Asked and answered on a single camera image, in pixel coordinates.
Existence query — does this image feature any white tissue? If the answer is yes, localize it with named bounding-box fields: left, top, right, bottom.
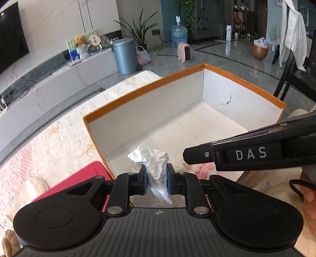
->
left=127, top=145, right=174, bottom=206

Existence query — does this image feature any pink white crochet item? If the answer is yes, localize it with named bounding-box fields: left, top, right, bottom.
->
left=175, top=162, right=217, bottom=179

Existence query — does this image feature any brown plush toy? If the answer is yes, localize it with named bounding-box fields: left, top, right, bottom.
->
left=2, top=230, right=21, bottom=257

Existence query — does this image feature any person's right hand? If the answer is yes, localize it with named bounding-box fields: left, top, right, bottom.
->
left=300, top=186, right=316, bottom=235

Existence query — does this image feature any lace patterned tablecloth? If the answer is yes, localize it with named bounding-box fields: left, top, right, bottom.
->
left=0, top=70, right=164, bottom=238

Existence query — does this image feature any gold pot with bag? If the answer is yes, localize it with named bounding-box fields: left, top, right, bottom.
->
left=252, top=38, right=268, bottom=60

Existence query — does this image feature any orange cardboard box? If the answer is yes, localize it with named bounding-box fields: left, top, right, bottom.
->
left=84, top=64, right=286, bottom=178

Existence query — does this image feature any white hanging shirt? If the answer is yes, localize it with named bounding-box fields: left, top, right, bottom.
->
left=279, top=0, right=307, bottom=71

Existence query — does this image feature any white marble tv console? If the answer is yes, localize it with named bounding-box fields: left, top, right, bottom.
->
left=1, top=49, right=118, bottom=159

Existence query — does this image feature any pink space heater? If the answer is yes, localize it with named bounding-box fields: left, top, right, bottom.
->
left=177, top=42, right=192, bottom=62

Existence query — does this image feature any dark cabinet with ivy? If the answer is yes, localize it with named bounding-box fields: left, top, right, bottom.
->
left=176, top=0, right=234, bottom=44

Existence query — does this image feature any blue water jug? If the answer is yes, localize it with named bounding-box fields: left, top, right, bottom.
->
left=171, top=16, right=187, bottom=48

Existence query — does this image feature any small woven basket bag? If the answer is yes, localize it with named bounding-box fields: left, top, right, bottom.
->
left=135, top=45, right=151, bottom=66

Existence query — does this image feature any teddy bear bouquet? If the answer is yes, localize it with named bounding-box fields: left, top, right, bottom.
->
left=74, top=35, right=89, bottom=60

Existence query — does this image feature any grey metal trash bin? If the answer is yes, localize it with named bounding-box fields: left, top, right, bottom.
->
left=111, top=37, right=139, bottom=75

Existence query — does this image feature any green potted floor plant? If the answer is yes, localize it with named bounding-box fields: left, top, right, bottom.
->
left=114, top=9, right=158, bottom=49

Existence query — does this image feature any black wall television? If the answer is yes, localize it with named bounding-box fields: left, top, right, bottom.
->
left=0, top=2, right=29, bottom=73

